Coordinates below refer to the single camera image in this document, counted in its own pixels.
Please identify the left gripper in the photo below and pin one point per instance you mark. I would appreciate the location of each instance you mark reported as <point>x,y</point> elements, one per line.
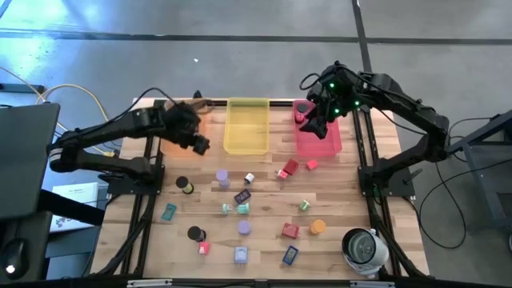
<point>180,122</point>

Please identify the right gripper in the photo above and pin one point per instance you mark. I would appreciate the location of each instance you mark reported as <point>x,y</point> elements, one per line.
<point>334,102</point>

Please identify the black-capped red sand hourglass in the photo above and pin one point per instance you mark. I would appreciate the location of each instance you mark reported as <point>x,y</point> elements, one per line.
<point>300,113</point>

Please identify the small red cube charger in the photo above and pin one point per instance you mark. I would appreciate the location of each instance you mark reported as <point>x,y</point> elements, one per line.
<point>312,164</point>

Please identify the purple capped hourglass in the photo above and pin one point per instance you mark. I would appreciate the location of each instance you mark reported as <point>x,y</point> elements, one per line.
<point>244,227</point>
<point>222,177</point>

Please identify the black-capped yellow sand hourglass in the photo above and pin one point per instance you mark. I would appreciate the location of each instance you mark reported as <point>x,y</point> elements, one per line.
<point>184,184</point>

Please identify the red wall charger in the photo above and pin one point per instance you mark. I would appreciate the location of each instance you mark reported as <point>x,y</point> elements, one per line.
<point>290,230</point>
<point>291,166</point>

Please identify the teal digital clock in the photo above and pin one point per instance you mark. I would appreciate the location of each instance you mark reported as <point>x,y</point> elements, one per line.
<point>169,212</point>

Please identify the green and white charger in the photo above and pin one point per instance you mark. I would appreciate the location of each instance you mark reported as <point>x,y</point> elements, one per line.
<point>304,205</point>

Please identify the orange hourglass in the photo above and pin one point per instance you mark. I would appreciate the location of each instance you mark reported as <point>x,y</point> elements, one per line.
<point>317,226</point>

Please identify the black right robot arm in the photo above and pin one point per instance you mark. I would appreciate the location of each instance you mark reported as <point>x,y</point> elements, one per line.
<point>400,104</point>

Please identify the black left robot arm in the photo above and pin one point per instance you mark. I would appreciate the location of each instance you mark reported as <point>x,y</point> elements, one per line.
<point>112,126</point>

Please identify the pink translucent plastic bin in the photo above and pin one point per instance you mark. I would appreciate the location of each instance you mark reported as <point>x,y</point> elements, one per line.
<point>320,148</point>

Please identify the orange translucent plastic bin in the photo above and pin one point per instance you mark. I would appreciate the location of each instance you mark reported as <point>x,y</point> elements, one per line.
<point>176,151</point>

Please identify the yellow translucent plastic bin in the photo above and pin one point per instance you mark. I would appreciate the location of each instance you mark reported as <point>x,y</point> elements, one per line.
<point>246,132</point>

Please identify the dark blue digital clock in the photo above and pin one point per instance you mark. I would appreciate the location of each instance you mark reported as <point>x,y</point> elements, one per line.
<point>242,196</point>

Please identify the teal hourglass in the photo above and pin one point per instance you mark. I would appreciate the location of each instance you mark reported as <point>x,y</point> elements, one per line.
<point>240,208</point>

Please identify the black-capped blue sand hourglass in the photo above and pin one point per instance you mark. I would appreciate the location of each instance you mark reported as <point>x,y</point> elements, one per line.
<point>195,233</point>

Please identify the white booklet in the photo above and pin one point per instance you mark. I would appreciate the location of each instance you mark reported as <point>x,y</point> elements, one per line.
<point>80,192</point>

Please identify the black diagonal bar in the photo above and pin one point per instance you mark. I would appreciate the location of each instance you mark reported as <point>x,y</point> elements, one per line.
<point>72,208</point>

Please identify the dark metal side table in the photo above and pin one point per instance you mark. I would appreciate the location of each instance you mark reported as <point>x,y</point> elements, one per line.
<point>480,132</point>

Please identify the dark grey monitor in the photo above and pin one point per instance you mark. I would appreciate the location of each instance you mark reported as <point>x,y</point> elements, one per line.
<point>28,160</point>

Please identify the black floor bar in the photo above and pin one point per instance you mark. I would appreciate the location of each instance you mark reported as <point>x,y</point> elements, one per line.
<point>24,88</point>

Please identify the black computer mouse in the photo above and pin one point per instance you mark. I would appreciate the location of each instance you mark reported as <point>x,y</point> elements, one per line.
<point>14,256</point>

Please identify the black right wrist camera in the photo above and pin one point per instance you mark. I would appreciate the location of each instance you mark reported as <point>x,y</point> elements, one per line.
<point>315,94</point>

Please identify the pink wall charger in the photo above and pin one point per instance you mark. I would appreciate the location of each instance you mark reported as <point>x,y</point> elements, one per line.
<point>203,248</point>

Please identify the lavender wall charger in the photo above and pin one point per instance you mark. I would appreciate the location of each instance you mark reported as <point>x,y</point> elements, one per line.
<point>241,254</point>

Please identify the white bullet security camera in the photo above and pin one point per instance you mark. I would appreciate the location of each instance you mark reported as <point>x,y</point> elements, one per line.
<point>364,250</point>

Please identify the silver metal bracket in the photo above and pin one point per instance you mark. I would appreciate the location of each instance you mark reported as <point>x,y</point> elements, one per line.
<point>149,283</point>
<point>372,284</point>

